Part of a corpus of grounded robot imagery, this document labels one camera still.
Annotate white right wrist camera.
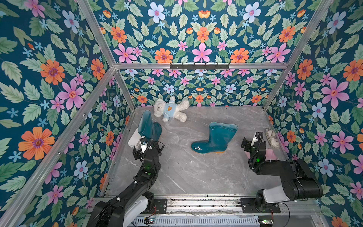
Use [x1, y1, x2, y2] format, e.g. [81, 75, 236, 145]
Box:
[251, 132, 260, 146]

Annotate black hook rail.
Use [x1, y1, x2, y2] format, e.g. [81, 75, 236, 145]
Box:
[169, 63, 230, 71]

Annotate map print glasses case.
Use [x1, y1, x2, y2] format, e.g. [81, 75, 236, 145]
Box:
[265, 128, 280, 148]

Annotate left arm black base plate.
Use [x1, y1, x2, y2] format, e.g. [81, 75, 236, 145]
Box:
[144, 199, 168, 215]

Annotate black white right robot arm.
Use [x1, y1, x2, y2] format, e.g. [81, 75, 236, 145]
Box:
[241, 132, 323, 209]

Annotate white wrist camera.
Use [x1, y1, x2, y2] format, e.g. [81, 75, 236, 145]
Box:
[140, 137, 148, 153]
[251, 132, 260, 146]

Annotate white teddy bear blue shirt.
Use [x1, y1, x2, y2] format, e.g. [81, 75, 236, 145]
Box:
[153, 96, 190, 123]

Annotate white ventilation grille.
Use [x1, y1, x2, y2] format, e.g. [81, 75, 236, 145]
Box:
[129, 216, 260, 227]

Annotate teal rubber boot orange sole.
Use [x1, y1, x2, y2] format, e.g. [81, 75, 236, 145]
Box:
[138, 110, 162, 141]

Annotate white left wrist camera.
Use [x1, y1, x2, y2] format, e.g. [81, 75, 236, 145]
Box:
[140, 137, 148, 153]

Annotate white rectangular box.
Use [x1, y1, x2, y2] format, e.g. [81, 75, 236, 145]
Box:
[128, 128, 143, 150]

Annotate pink microfiber cloth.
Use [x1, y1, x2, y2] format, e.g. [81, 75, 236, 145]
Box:
[245, 148, 278, 160]

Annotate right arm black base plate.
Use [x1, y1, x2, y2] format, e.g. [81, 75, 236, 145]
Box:
[239, 198, 281, 214]

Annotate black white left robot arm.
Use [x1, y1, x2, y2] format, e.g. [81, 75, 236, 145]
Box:
[87, 140, 164, 227]

